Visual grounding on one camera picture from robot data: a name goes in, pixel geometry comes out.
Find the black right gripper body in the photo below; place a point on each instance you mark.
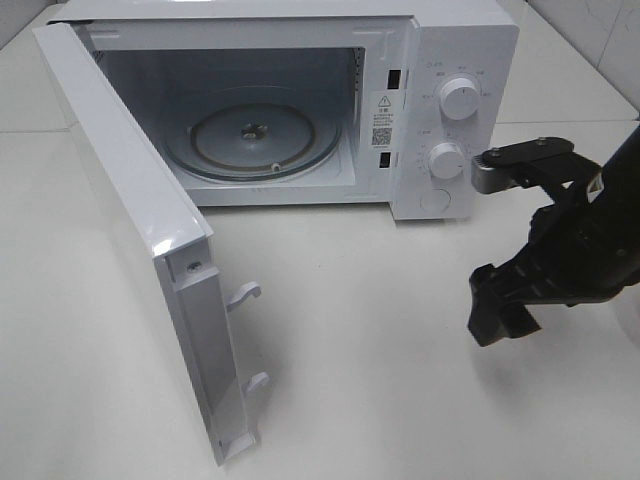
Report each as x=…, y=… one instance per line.
x=594, y=253

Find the white microwave knob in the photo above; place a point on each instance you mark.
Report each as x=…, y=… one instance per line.
x=458, y=97
x=446, y=160

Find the upper white microwave knob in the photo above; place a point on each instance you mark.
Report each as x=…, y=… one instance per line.
x=458, y=97

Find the lower white microwave knob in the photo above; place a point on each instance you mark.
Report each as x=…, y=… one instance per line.
x=446, y=160

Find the glass microwave turntable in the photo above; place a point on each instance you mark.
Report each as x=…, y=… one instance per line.
x=250, y=134

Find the white microwave oven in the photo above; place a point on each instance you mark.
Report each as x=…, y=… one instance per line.
x=381, y=62

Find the white microwave door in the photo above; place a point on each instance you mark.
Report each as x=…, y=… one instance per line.
x=161, y=237

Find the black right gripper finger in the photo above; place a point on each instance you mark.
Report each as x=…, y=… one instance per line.
x=501, y=295

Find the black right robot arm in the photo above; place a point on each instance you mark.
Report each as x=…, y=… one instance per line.
x=577, y=196

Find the round white door button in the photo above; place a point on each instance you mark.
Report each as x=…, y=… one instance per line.
x=435, y=201

